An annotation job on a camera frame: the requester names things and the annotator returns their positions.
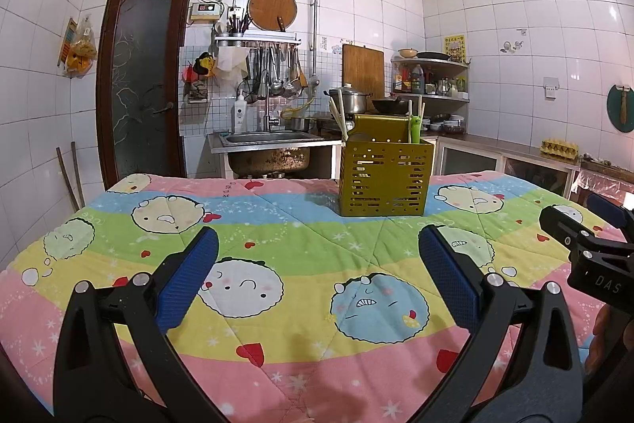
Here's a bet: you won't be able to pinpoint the gas stove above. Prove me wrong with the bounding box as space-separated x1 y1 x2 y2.
312 116 345 139

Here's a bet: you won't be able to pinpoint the printed cartoon blanket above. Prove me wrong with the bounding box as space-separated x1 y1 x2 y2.
0 170 634 423

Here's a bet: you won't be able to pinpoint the steel sink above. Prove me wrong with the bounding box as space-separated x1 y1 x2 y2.
208 130 342 180

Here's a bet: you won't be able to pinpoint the round wooden board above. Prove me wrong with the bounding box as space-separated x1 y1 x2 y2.
248 0 298 32

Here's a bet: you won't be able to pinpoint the person's right hand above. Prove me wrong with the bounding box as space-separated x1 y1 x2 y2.
583 304 615 377

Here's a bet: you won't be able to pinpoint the steel cutlery cup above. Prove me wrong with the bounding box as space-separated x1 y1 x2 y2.
225 9 251 37

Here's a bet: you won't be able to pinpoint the beige control box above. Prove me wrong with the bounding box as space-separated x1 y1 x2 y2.
188 2 223 25

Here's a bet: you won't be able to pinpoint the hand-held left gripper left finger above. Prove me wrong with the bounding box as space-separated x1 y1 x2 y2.
53 226 221 423

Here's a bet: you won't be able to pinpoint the brown frosted glass door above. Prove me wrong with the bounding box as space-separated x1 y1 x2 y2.
95 0 194 188

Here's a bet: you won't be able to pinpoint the white hanging cloth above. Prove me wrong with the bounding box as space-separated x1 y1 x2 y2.
215 47 251 84

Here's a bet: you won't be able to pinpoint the yellow wall poster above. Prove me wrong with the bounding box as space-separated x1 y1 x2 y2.
443 34 467 63

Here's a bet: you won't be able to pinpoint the wooden handled tool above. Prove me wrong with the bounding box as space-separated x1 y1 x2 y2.
618 85 632 125

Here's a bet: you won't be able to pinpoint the pink plastic sheet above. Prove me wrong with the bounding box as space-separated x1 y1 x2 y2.
577 168 634 196

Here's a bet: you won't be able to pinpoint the black wok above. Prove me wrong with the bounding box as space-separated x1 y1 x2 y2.
370 96 411 117

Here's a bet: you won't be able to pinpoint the green round board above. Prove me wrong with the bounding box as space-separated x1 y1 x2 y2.
607 83 634 134

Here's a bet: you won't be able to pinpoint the stack of small bowls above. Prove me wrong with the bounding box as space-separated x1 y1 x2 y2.
428 113 466 135

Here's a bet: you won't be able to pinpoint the olive slotted utensil holder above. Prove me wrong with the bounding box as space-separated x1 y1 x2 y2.
338 113 434 218

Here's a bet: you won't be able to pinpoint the red yellow hanging gloves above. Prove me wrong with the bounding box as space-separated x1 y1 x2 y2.
184 52 219 82

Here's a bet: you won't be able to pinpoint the wooden stick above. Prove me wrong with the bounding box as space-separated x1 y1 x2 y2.
55 147 80 212
71 142 86 208

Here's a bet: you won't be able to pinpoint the steel pot with lid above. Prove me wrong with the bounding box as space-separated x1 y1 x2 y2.
324 87 373 115

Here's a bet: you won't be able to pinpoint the metal wall rack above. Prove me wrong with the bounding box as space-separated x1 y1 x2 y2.
213 31 302 48

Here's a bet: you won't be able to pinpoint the wooden tray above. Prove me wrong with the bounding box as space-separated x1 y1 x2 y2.
579 155 634 173

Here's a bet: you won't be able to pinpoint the kitchen counter cabinet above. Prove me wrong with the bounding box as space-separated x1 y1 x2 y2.
426 133 582 201

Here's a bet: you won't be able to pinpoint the metal corner shelf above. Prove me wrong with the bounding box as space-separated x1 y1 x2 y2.
390 56 471 107

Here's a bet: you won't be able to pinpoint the row of hanging metal utensils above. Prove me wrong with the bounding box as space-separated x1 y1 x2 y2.
238 45 310 101

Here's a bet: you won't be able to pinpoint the yellow egg carton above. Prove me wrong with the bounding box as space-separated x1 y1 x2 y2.
539 138 580 157

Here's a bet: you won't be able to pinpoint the steel faucet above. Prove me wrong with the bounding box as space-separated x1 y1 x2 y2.
262 86 278 134

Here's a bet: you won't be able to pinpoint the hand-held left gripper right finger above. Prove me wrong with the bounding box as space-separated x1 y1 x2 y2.
413 224 585 423

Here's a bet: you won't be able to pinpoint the orange hanging bag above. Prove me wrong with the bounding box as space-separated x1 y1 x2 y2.
58 17 98 79

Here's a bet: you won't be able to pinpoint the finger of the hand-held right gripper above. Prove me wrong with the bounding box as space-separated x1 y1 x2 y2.
539 204 590 250
586 192 630 228

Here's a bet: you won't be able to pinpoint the rectangular wooden cutting board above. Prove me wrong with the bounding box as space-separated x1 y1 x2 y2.
342 43 386 99

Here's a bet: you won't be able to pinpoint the white soap bottle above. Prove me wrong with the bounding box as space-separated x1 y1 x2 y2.
233 90 247 134

